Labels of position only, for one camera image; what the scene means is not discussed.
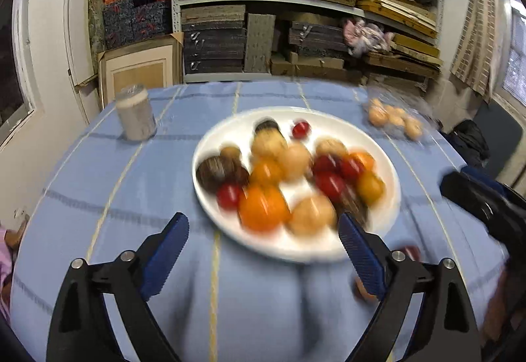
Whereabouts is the grey upright panel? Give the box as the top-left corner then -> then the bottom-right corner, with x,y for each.
243,13 -> 277,74

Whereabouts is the window with white frame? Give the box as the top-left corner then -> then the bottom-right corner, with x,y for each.
0,0 -> 46,145

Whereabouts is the stack of dark grey boxes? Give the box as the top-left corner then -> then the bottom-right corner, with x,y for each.
181,5 -> 247,75

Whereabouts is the white oval plate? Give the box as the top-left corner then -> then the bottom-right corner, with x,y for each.
192,106 -> 402,263

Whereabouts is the dark fruit with gold pattern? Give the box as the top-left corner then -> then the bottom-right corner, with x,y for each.
333,185 -> 368,227

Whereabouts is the window with patterned glass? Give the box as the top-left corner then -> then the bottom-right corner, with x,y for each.
493,0 -> 526,116

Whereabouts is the blue checked tablecloth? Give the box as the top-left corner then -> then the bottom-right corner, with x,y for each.
10,81 -> 510,362

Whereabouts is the white upright board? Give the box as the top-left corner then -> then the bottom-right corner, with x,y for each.
63,0 -> 101,124

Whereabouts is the orange yellow tomato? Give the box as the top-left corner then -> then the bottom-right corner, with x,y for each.
250,159 -> 282,187

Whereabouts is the large beige streaked fruit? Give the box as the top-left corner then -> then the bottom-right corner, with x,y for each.
277,142 -> 313,182

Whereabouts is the green marbled panel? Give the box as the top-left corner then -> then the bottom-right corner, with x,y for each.
87,0 -> 108,55

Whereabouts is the pink crumpled bundle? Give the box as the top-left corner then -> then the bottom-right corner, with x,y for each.
342,17 -> 393,57

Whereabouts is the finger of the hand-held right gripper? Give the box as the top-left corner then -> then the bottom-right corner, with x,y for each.
460,166 -> 514,198
440,172 -> 505,225

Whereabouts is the purple cloth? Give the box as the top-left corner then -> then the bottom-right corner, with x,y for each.
0,226 -> 13,317

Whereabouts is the stack of blue patterned boxes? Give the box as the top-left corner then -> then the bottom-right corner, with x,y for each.
103,0 -> 173,51

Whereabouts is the clear plastic clamshell box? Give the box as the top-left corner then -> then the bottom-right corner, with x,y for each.
364,85 -> 438,143

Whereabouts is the small dark red plum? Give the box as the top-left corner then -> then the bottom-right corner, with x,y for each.
312,154 -> 335,174

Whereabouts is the dark brown glossy fruit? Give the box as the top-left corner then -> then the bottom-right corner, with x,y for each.
229,164 -> 251,187

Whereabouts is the stack of yellow flat boxes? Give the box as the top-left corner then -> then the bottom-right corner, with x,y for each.
353,0 -> 444,69

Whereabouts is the silver drink can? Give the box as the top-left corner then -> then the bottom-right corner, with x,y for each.
115,84 -> 158,141

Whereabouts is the wooden armchair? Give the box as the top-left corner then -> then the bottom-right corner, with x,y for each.
4,214 -> 31,260

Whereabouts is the beige checked curtain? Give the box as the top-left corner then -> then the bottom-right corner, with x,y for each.
450,0 -> 510,104

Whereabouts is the small orange tangerine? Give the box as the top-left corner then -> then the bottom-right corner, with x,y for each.
349,151 -> 376,174

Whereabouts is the framed picture in cardboard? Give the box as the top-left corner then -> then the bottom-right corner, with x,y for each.
96,33 -> 184,108

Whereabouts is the dark blue chair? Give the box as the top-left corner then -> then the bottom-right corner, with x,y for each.
472,99 -> 522,186

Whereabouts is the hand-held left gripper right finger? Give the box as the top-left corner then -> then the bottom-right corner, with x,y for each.
338,212 -> 482,362

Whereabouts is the small peach fruit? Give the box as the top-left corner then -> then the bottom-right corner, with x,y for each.
368,98 -> 391,128
386,106 -> 409,128
405,118 -> 424,140

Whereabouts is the stack of dark brown boxes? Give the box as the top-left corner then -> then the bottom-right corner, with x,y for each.
269,20 -> 362,83

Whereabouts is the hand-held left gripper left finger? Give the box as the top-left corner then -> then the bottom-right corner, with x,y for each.
46,212 -> 190,362

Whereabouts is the small red tomato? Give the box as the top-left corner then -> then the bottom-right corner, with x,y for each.
216,183 -> 244,210

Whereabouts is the orange striped beige fruit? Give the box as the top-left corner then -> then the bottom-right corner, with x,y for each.
316,138 -> 349,159

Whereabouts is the beige round fruit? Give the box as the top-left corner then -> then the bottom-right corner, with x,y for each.
251,132 -> 288,159
353,276 -> 376,301
288,195 -> 338,235

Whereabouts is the dark purple round fruit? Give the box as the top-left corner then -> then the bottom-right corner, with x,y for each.
254,119 -> 282,137

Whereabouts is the large orange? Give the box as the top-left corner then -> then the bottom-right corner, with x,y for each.
238,185 -> 292,232

